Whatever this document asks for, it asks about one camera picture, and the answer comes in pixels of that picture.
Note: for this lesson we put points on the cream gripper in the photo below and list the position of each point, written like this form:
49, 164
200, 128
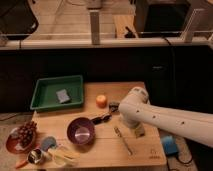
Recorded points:
138, 131

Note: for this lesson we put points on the silver metal fork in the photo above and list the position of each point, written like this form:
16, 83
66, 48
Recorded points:
119, 134

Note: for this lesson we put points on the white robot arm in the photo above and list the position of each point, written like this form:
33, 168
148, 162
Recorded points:
196, 126

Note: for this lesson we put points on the blue tape roll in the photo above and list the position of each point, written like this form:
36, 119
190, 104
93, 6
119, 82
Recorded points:
169, 145

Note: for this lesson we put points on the small dark grey object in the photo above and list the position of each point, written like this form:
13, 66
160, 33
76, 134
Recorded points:
113, 107

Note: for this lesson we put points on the wooden table board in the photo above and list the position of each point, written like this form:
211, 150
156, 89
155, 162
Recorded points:
107, 152

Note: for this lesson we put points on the orange fruit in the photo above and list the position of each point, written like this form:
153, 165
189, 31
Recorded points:
101, 101

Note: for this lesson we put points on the purple bowl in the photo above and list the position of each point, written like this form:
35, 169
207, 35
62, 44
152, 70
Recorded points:
81, 131

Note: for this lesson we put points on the grey sponge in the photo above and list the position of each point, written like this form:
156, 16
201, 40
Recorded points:
63, 96

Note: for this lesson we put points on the blue round lid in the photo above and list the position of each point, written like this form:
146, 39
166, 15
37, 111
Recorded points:
48, 142

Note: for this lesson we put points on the green plastic tray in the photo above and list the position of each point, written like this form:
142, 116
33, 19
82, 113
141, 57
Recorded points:
45, 93

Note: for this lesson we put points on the silver metal cup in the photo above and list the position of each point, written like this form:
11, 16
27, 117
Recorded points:
36, 157

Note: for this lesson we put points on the bunch of dark grapes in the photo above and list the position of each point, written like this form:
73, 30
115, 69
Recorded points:
26, 133

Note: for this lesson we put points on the red plate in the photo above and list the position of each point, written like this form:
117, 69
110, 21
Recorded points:
13, 146

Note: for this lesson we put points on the black handled utensil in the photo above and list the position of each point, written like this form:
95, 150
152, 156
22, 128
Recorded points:
101, 119

